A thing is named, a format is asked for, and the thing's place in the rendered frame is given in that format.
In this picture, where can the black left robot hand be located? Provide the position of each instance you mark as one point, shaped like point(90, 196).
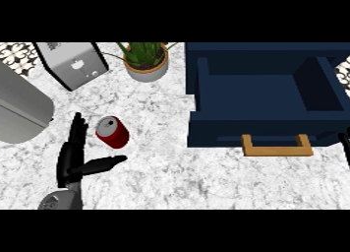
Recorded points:
point(69, 157)

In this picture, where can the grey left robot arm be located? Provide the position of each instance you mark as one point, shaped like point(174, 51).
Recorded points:
point(60, 199)

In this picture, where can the red can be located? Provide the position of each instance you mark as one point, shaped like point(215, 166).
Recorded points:
point(112, 132)

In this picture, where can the navy blue open drawer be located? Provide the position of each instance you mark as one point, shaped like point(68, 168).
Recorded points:
point(273, 105)

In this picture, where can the large grey rounded appliance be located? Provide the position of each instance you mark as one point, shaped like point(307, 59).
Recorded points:
point(12, 105)

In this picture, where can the silver toaster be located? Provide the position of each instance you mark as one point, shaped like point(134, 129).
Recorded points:
point(71, 64)

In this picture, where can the potted green plant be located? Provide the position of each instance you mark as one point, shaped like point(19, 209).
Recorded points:
point(144, 60)

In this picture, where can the navy blue cabinet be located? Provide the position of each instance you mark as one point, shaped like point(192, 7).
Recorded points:
point(268, 52)

